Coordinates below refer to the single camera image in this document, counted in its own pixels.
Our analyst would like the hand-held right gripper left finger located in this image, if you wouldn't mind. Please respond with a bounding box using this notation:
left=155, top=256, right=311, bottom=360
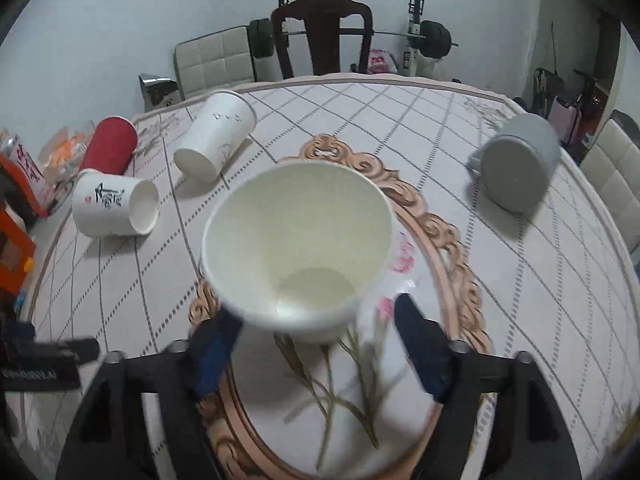
left=55, top=307, right=246, bottom=480

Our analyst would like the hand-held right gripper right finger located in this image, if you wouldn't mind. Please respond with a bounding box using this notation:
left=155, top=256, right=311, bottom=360
left=392, top=292, right=584, bottom=480

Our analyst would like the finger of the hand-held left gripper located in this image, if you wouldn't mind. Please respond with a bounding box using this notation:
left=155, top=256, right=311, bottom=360
left=56, top=337, right=101, bottom=365

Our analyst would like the plain white paper cup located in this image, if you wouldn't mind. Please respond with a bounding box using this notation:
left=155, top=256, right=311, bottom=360
left=200, top=161, right=394, bottom=345

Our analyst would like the white cup with black calligraphy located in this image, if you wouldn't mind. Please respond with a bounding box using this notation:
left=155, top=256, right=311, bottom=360
left=71, top=169, right=161, bottom=237

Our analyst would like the red paper cup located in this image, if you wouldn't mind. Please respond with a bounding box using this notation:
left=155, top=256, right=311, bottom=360
left=78, top=115, right=139, bottom=176

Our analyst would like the white cup with bird print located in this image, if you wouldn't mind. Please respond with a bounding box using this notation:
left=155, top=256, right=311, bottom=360
left=173, top=90, right=258, bottom=184

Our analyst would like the orange box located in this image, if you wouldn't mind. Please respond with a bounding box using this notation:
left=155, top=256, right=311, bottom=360
left=0, top=209, right=37, bottom=292

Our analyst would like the orange and white carton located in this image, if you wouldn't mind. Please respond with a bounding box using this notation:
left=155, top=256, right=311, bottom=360
left=0, top=132, right=57, bottom=219

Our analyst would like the grey mug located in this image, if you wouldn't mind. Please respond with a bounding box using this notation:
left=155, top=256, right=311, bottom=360
left=466, top=112, right=561, bottom=215

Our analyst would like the clear plastic snack bag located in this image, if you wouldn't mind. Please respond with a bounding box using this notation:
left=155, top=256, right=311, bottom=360
left=39, top=120, right=97, bottom=188

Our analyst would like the beige padded chair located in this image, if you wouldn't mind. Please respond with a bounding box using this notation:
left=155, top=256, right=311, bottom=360
left=173, top=26, right=257, bottom=101
left=579, top=118, right=640, bottom=257

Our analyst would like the pink suitcase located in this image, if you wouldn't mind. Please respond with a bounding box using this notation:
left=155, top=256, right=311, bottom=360
left=549, top=94, right=584, bottom=147

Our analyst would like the shiny metal box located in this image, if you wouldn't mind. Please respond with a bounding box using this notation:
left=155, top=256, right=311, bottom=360
left=138, top=73, right=181, bottom=112

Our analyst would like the red and white plastic bag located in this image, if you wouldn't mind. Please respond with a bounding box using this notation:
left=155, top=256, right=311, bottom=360
left=367, top=48, right=399, bottom=76

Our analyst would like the black scooter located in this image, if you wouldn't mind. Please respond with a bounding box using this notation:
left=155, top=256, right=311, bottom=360
left=572, top=67, right=602, bottom=137

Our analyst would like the black barbell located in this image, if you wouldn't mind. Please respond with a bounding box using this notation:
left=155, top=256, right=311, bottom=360
left=247, top=18, right=460, bottom=60

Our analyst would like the dark wooden chair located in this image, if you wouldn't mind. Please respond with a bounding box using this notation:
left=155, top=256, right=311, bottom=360
left=270, top=0, right=374, bottom=80

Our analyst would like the white barbell rack post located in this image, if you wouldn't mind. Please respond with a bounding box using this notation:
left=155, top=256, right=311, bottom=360
left=404, top=0, right=427, bottom=77

